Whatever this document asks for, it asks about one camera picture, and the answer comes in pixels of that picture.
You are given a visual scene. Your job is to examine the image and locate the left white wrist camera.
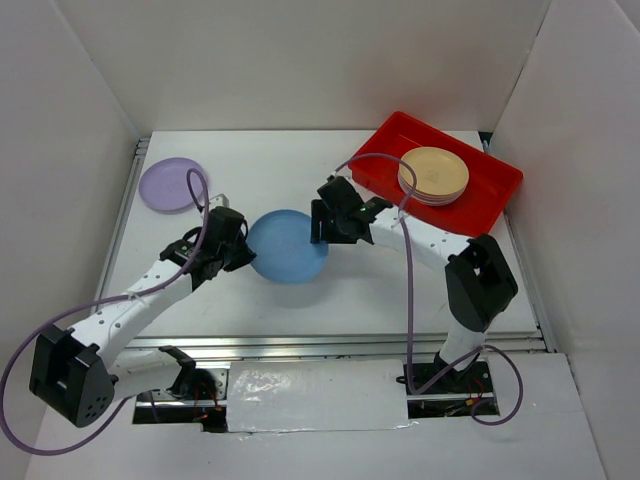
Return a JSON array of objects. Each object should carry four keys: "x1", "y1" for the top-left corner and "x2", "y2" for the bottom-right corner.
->
[{"x1": 209, "y1": 194, "x2": 229, "y2": 209}]

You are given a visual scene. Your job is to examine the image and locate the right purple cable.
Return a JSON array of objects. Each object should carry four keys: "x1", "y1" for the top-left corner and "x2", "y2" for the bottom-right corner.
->
[{"x1": 333, "y1": 153, "x2": 525, "y2": 428}]

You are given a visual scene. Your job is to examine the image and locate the red plastic bin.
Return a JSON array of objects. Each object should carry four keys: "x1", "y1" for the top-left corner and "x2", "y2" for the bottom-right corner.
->
[{"x1": 349, "y1": 111, "x2": 523, "y2": 237}]

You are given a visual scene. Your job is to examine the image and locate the blue plate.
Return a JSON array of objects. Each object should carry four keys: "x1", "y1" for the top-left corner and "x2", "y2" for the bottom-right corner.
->
[{"x1": 247, "y1": 209, "x2": 329, "y2": 284}]

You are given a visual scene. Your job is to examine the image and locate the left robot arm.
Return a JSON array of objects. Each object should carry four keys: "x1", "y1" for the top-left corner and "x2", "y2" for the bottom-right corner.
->
[{"x1": 29, "y1": 206, "x2": 256, "y2": 428}]

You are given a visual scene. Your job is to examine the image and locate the cream white plate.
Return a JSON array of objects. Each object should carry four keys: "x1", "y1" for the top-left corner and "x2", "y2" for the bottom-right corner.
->
[{"x1": 400, "y1": 184, "x2": 465, "y2": 207}]

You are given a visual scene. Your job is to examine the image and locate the aluminium front rail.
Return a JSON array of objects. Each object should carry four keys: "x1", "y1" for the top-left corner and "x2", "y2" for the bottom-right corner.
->
[{"x1": 125, "y1": 330, "x2": 547, "y2": 361}]

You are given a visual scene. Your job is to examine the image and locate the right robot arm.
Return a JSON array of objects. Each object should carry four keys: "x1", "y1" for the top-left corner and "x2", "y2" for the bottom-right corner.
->
[{"x1": 311, "y1": 176, "x2": 518, "y2": 395}]

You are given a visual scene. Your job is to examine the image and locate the purple plate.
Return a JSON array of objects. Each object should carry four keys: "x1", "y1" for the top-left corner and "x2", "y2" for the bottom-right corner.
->
[{"x1": 138, "y1": 157, "x2": 208, "y2": 214}]

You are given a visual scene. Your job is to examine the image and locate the white taped cover panel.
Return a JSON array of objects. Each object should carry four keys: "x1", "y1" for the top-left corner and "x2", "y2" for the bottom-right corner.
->
[{"x1": 226, "y1": 359, "x2": 410, "y2": 433}]

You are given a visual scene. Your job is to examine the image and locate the orange plate top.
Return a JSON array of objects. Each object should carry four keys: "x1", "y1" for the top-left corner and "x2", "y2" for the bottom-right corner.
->
[{"x1": 398, "y1": 147, "x2": 470, "y2": 197}]

